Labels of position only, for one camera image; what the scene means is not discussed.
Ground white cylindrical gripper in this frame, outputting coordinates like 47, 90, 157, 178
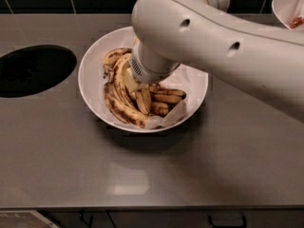
124, 42, 180, 93

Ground long central spotted banana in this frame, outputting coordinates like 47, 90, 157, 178
135, 85, 152, 115

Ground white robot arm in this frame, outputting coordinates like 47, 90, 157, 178
130, 0, 304, 121

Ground curved middle left banana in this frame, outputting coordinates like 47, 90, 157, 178
113, 53, 135, 109

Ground bottom left dark banana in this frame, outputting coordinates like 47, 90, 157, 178
104, 83, 147, 128

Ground right horizontal banana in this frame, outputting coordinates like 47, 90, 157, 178
149, 85, 186, 105

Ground upper left spotted banana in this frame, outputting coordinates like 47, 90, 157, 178
102, 47, 132, 77

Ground lower right short banana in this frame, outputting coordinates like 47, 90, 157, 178
150, 102, 170, 117

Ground white round bowl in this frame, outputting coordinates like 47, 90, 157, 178
77, 26, 209, 134

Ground white paper bowl liner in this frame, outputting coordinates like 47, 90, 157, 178
118, 30, 203, 131

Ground black round counter hole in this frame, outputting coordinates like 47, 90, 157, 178
0, 45, 77, 98

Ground right black drawer handle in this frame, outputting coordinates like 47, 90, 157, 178
207, 215, 247, 228

